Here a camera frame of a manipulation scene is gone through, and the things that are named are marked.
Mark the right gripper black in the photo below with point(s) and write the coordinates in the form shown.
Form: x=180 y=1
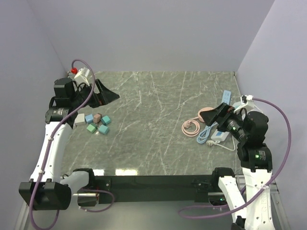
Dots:
x=217 y=114

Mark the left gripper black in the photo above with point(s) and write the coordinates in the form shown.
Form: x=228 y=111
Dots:
x=105 y=96

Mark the pink round power strip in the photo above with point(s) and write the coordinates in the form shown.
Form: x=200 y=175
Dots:
x=201 y=112

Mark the white power strip coloured sockets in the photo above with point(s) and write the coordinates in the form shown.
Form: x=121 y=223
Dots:
x=219 y=136

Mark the pink brown charger plug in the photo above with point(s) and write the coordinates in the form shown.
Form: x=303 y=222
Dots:
x=97 y=118

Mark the blue long power strip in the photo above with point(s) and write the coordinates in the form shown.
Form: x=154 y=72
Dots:
x=226 y=97

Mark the blue plug adapter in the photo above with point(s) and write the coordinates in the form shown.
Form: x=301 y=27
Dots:
x=89 y=118

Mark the green charger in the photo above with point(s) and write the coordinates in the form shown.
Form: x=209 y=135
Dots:
x=103 y=129

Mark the green plug adapter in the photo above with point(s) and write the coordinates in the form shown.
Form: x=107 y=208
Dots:
x=91 y=128

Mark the white square charger plug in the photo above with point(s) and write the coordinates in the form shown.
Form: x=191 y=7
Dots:
x=80 y=120

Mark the teal dual USB charger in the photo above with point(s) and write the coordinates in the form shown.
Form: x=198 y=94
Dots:
x=105 y=120

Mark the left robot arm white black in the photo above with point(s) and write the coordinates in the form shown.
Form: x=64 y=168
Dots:
x=45 y=189

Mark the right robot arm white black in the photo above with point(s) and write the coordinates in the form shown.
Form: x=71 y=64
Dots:
x=253 y=212

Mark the black base bar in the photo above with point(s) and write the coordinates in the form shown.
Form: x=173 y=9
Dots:
x=135 y=188

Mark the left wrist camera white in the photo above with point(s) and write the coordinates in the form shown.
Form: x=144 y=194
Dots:
x=81 y=76

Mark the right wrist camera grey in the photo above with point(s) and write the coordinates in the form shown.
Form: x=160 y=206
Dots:
x=246 y=102

